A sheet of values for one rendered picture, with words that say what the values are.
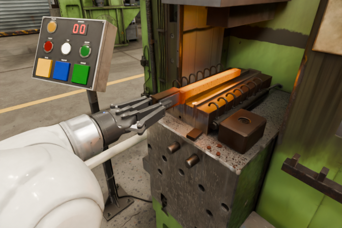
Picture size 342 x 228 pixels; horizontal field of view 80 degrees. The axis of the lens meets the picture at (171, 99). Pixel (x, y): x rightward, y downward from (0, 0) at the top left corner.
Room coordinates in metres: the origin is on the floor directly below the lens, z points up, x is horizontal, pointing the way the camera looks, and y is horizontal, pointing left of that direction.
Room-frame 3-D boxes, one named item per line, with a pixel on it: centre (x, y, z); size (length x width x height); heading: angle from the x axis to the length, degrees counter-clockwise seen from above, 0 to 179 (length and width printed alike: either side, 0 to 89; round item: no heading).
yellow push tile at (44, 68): (0.84, 0.54, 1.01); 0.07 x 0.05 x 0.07; 68
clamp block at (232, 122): (0.48, -0.21, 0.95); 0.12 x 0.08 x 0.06; 133
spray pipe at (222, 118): (0.60, -0.25, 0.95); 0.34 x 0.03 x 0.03; 133
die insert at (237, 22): (0.72, -0.24, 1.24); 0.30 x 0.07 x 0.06; 133
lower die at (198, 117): (0.71, -0.19, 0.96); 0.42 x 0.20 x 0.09; 133
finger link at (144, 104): (0.44, 0.09, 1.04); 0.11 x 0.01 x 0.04; 138
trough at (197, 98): (0.70, -0.21, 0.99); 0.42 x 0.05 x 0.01; 133
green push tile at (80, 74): (0.77, 0.36, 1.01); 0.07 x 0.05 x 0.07; 68
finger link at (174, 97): (0.48, 0.00, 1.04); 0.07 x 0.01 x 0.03; 133
